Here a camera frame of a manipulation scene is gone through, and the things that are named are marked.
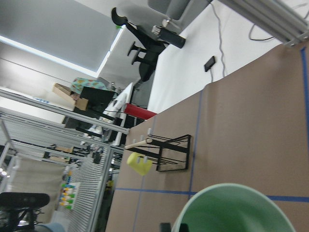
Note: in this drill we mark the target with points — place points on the light green plastic cup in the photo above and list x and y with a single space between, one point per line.
231 207

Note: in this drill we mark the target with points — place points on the yellow plastic cup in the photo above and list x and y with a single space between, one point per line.
139 163

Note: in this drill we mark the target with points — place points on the red box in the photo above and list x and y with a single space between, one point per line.
138 112

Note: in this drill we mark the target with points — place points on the black office chair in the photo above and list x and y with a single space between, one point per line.
147 55

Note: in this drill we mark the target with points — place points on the cardboard box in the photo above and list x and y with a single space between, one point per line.
65 93

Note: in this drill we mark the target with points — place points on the black phone on desk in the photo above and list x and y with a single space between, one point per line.
209 64

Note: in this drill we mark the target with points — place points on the black wire cup rack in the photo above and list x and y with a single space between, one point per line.
167 154

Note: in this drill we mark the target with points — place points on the aluminium frame profile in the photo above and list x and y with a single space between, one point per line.
275 17

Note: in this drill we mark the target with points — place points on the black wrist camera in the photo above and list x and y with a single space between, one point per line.
14 200

